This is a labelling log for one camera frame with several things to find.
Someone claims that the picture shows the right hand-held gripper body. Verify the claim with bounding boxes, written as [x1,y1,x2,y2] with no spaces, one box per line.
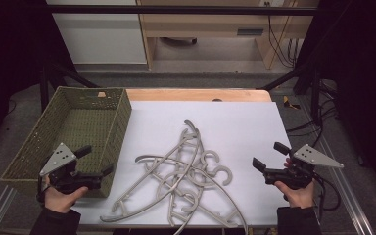
[263,144,345,191]

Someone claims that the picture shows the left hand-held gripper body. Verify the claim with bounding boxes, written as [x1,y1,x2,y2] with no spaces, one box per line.
[39,142,104,195]

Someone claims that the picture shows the green woven basket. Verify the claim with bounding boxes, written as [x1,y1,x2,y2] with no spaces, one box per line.
[0,85,133,199]

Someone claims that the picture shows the grey plastic clothes hanger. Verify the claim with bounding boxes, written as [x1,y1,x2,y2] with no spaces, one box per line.
[99,119,204,224]
[134,155,250,235]
[143,161,241,229]
[169,128,221,235]
[155,170,207,228]

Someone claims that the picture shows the person's left hand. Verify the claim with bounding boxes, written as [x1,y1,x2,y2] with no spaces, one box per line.
[43,175,89,215]

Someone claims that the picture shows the person's right hand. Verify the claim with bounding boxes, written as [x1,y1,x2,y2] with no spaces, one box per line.
[273,180,316,210]

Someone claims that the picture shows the white table sheet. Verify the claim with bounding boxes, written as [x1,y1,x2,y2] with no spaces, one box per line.
[71,100,292,228]

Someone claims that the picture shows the yellow and black tool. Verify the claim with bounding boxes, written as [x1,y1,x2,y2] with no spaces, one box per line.
[282,95,302,111]

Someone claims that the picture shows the white cabinet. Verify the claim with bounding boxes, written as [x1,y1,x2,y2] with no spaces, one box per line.
[46,0,148,65]

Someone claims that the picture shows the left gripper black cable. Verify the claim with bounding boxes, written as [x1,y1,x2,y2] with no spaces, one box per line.
[36,175,52,208]

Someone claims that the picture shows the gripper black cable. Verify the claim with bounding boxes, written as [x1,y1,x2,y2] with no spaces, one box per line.
[312,174,343,212]
[36,175,52,208]

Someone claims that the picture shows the black floor cables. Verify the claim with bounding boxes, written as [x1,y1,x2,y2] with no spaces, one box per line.
[286,79,341,149]

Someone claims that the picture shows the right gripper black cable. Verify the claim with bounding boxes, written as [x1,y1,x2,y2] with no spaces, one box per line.
[312,174,343,212]

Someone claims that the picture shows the black cables behind desk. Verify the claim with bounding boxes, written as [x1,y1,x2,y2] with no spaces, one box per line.
[264,2,300,69]

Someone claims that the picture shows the black metal frame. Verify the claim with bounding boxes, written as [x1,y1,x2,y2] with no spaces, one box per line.
[39,4,325,125]

